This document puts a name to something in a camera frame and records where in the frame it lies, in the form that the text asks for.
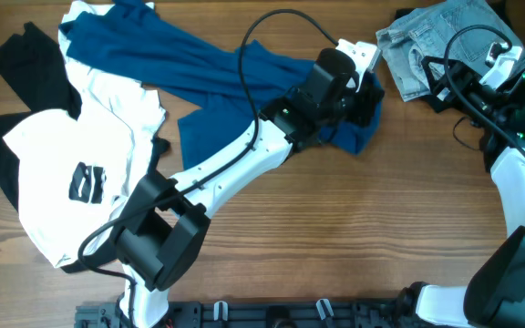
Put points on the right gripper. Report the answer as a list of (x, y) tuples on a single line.
[(447, 77)]

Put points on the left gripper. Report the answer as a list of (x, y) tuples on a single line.
[(363, 94)]

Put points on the blue polo shirt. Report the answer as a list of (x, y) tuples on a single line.
[(130, 40)]

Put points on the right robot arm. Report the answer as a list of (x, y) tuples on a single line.
[(495, 295)]

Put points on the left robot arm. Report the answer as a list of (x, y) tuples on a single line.
[(159, 234)]

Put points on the black garment under shorts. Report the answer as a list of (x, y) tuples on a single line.
[(498, 6)]

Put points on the light blue denim shorts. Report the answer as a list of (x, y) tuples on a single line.
[(426, 31)]

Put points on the white t-shirt with black print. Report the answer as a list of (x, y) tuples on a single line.
[(76, 174)]

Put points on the black garment on left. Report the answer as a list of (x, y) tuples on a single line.
[(30, 65)]

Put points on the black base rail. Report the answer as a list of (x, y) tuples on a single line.
[(322, 313)]

